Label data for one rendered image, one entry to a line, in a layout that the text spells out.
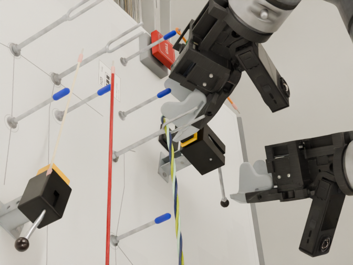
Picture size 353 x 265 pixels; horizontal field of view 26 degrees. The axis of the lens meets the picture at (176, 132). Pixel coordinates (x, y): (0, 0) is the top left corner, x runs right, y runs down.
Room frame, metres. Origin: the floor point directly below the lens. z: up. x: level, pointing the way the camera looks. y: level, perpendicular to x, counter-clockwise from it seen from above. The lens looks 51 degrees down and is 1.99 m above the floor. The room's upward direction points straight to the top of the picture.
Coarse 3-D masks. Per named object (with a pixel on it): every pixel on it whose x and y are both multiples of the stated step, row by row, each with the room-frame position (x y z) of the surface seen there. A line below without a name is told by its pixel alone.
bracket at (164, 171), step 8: (160, 152) 0.68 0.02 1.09; (176, 152) 0.67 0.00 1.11; (160, 160) 0.67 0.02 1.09; (168, 160) 0.67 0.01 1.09; (176, 160) 0.65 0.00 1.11; (184, 160) 0.65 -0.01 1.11; (160, 168) 0.65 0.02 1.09; (168, 168) 0.65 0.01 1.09; (176, 168) 0.65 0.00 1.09; (168, 176) 0.65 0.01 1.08
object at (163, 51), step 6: (156, 30) 0.89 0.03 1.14; (156, 36) 0.88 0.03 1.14; (162, 36) 0.89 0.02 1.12; (162, 42) 0.88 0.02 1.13; (168, 42) 0.89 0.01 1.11; (156, 48) 0.85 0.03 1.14; (162, 48) 0.86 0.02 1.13; (168, 48) 0.88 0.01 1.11; (156, 54) 0.85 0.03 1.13; (162, 54) 0.85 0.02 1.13; (168, 54) 0.86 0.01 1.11; (174, 54) 0.88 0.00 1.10; (162, 60) 0.85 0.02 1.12; (168, 60) 0.85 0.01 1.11; (174, 60) 0.86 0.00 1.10; (168, 66) 0.85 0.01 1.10
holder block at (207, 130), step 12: (204, 132) 0.67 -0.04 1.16; (180, 144) 0.66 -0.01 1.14; (192, 144) 0.65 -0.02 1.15; (204, 144) 0.65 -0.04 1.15; (216, 144) 0.67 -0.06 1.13; (192, 156) 0.65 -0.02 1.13; (204, 156) 0.65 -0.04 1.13; (216, 156) 0.64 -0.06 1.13; (204, 168) 0.64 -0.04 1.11; (216, 168) 0.64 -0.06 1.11
